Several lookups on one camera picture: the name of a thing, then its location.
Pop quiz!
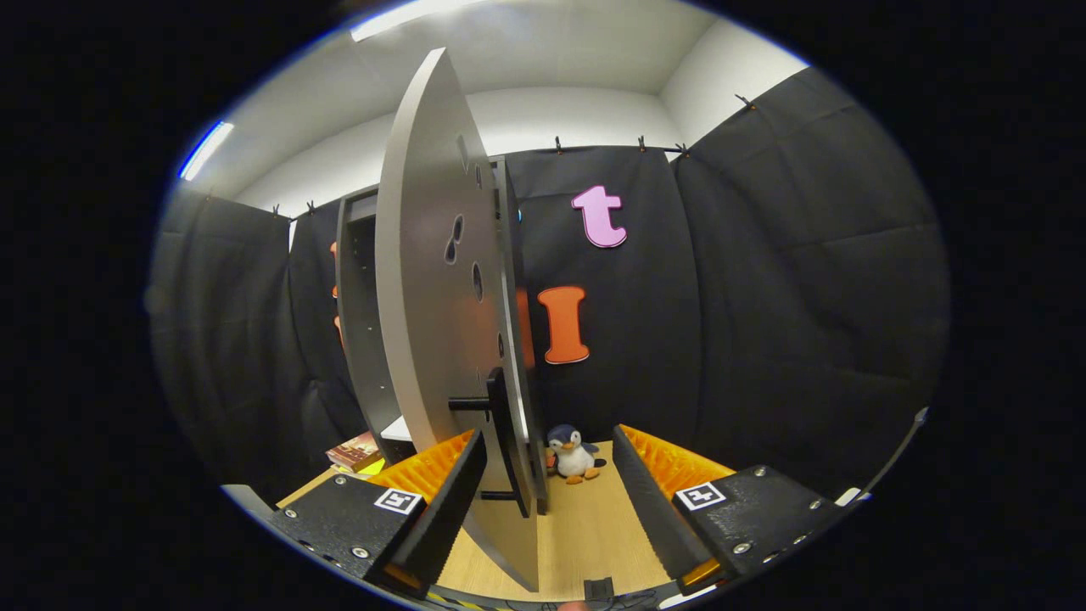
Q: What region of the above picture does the wide ceiling light panel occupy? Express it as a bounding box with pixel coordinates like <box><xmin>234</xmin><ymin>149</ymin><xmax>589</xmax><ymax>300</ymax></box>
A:
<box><xmin>350</xmin><ymin>0</ymin><xmax>476</xmax><ymax>42</ymax></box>

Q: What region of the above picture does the row of black cloth clips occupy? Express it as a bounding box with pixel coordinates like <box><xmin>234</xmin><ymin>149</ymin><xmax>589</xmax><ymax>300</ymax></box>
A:
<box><xmin>270</xmin><ymin>93</ymin><xmax>756</xmax><ymax>217</ymax></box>

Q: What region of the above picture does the penguin plush toy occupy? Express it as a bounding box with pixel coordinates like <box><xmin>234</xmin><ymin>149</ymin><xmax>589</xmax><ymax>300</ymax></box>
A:
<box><xmin>546</xmin><ymin>424</ymin><xmax>607</xmax><ymax>485</ymax></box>

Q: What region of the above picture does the brown book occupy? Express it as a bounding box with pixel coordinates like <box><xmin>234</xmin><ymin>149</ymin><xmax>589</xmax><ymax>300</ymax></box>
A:
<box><xmin>327</xmin><ymin>433</ymin><xmax>383</xmax><ymax>473</ymax></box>

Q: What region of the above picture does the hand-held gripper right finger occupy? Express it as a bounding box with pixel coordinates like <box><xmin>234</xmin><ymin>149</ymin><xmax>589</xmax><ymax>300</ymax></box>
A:
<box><xmin>613</xmin><ymin>424</ymin><xmax>849</xmax><ymax>595</ymax></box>

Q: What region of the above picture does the black backdrop cloth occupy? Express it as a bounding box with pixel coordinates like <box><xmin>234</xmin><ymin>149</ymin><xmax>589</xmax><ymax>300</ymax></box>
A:
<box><xmin>148</xmin><ymin>68</ymin><xmax>951</xmax><ymax>510</ymax></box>

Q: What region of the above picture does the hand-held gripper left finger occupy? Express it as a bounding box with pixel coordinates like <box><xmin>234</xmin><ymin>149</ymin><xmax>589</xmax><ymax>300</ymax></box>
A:
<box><xmin>267</xmin><ymin>429</ymin><xmax>489</xmax><ymax>595</ymax></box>

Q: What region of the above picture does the grey shoe cabinet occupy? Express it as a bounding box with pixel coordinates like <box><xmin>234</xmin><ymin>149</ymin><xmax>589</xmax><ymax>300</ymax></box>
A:
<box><xmin>335</xmin><ymin>157</ymin><xmax>527</xmax><ymax>466</ymax></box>

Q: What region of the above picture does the narrow ceiling light strip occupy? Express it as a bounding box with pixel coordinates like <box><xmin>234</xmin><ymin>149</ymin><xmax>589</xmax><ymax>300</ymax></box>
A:
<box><xmin>178</xmin><ymin>121</ymin><xmax>236</xmax><ymax>182</ymax></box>

